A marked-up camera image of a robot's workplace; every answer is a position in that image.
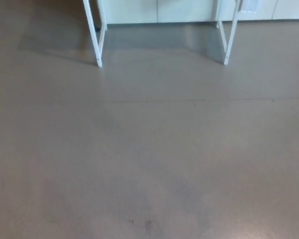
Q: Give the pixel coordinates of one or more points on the white table leg frame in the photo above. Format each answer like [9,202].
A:
[232,32]
[92,32]

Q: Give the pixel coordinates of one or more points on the white cabinet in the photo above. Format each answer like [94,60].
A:
[177,10]

